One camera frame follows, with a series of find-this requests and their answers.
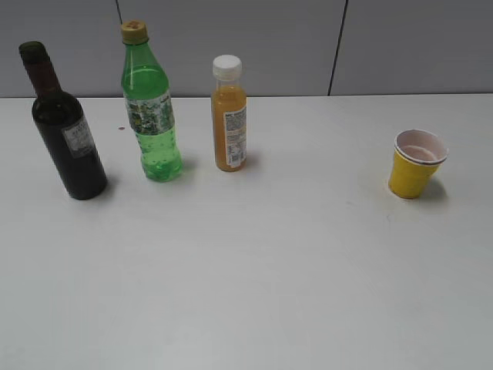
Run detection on dark red wine bottle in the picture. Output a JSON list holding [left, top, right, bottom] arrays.
[[18, 41, 107, 200]]

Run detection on green plastic soda bottle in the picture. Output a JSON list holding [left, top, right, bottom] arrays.
[[120, 20, 182, 182]]

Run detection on yellow paper cup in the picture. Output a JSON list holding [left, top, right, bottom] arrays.
[[388, 129, 448, 199]]

